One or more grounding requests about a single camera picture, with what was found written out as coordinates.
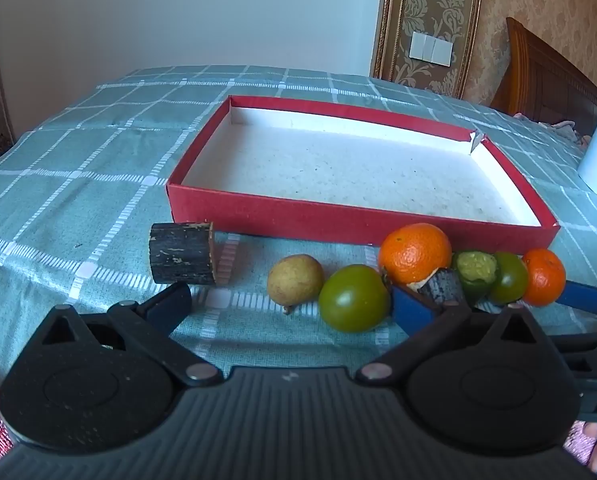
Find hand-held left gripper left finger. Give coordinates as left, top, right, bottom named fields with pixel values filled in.
left=41, top=281, right=224, bottom=388

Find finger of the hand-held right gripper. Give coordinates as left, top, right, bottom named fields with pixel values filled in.
left=553, top=280, right=597, bottom=332
left=549, top=330, right=597, bottom=423

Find brown longan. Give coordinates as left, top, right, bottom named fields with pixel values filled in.
left=267, top=254, right=326, bottom=316

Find green checkered bed sheet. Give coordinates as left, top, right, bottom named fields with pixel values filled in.
left=0, top=64, right=597, bottom=396

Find red cardboard box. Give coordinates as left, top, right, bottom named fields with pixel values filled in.
left=166, top=94, right=562, bottom=256

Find green cucumber piece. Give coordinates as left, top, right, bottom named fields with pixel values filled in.
left=451, top=250, right=499, bottom=308

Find gilded patterned wall panel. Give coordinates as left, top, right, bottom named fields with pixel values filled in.
left=370, top=0, right=485, bottom=101

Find large orange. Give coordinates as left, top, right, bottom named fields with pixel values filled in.
left=377, top=222, right=453, bottom=286

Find white light switch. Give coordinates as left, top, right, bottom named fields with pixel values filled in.
left=409, top=31, right=454, bottom=67

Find small orange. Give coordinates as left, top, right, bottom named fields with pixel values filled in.
left=520, top=248, right=567, bottom=307

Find green tomato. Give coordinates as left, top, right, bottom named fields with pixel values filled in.
left=486, top=251, right=530, bottom=306
left=319, top=264, right=392, bottom=334

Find crumpled cloth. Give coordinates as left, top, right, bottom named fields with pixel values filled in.
left=511, top=112, right=592, bottom=148

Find wooden headboard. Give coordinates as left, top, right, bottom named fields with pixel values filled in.
left=489, top=16, right=597, bottom=126

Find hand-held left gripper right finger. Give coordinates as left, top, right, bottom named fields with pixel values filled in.
left=355, top=284, right=549, bottom=388

